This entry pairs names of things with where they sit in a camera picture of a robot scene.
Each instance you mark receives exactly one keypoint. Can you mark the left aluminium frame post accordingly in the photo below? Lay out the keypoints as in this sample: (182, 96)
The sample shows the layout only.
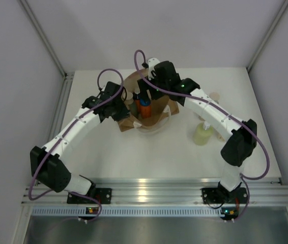
(42, 36)

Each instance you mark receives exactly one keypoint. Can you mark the perforated grey cable duct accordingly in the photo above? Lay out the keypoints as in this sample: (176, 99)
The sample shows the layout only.
(110, 211)

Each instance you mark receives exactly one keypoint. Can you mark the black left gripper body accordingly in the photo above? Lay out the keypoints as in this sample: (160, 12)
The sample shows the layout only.
(119, 111)

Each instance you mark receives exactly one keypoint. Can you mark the aluminium mounting rail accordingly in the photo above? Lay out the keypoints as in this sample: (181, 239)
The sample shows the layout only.
(186, 192)

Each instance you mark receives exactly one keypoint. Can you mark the orange bottle blue cap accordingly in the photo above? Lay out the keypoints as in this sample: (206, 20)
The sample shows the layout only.
(145, 108)

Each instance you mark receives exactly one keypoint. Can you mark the olive bottle beige cap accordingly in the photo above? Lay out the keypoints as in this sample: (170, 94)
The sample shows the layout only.
(129, 101)

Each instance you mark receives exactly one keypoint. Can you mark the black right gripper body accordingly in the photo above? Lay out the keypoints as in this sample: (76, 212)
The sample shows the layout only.
(144, 87)

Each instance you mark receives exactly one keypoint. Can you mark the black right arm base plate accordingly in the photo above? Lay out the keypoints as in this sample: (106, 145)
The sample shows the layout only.
(218, 196)

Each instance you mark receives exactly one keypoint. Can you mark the cream pump bottle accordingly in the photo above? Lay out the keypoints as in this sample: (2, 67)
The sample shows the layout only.
(219, 137)

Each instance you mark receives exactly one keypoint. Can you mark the beige round pump bottle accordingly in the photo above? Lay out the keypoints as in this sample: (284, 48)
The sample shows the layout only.
(215, 97)

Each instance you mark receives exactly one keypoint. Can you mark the right aluminium frame post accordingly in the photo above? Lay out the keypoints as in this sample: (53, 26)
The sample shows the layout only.
(276, 20)

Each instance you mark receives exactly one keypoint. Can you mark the orange bottle dark cap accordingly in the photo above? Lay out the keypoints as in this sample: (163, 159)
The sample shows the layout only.
(136, 97)

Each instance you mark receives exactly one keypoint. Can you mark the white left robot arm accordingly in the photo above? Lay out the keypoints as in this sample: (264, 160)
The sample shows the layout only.
(49, 163)

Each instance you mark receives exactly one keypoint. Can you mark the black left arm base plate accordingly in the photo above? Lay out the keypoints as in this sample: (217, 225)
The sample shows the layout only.
(101, 195)

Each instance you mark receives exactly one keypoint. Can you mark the aluminium frame post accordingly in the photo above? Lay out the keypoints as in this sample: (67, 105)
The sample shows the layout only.
(42, 36)
(276, 20)

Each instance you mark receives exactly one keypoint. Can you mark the yellow-green pump bottle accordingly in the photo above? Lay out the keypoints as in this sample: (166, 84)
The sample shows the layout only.
(203, 133)

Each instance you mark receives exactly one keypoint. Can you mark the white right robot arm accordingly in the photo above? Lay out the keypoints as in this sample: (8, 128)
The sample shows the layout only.
(240, 136)

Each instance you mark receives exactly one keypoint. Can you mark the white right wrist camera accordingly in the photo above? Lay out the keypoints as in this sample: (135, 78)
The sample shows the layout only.
(152, 62)

